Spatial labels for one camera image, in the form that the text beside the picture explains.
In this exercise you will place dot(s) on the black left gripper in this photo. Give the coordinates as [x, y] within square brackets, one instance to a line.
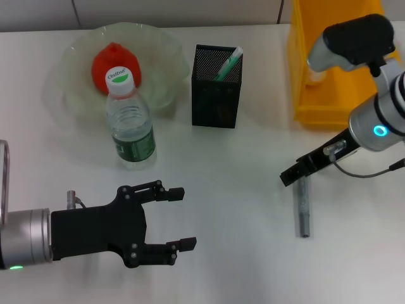
[95, 231]

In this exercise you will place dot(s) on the green utility knife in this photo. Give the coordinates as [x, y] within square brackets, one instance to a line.
[228, 66]

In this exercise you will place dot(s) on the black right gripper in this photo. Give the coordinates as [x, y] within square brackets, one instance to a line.
[329, 155]

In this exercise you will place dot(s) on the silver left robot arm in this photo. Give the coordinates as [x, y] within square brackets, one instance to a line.
[25, 237]

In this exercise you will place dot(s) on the clear water bottle green label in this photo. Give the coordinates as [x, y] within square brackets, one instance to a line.
[133, 133]

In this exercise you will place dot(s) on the grey marker pen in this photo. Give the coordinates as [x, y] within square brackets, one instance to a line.
[304, 209]

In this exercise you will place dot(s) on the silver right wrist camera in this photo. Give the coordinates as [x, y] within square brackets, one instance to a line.
[354, 35]

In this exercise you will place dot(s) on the pale green glass fruit plate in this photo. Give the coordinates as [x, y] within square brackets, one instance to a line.
[79, 63]

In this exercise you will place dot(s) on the yellow plastic bin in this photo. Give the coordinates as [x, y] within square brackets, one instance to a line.
[329, 104]

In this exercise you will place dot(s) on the black mesh pen holder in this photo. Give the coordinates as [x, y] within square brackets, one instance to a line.
[215, 101]

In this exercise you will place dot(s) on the red-orange orange fruit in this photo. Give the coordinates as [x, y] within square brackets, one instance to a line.
[101, 66]

